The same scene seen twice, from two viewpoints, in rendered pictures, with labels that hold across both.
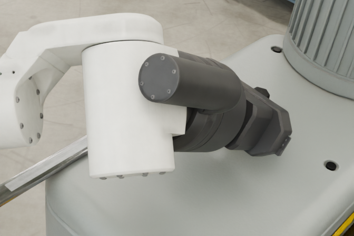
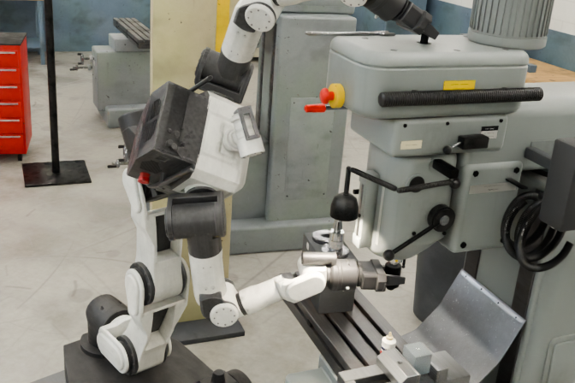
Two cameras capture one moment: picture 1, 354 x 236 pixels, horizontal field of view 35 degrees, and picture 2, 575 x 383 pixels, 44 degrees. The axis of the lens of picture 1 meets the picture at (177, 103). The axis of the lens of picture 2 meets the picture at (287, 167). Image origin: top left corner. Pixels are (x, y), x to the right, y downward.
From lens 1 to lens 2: 1.39 m
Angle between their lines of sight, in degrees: 32
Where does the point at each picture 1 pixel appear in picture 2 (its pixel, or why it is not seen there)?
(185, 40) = not seen: hidden behind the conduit
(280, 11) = not seen: outside the picture
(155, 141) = not seen: outside the picture
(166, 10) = not seen: hidden behind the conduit
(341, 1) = not seen: outside the picture
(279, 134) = (423, 18)
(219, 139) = (392, 6)
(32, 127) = not seen: outside the picture
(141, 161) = not seen: outside the picture
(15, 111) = not seen: outside the picture
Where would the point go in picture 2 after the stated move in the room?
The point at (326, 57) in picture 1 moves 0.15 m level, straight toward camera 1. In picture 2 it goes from (477, 24) to (441, 27)
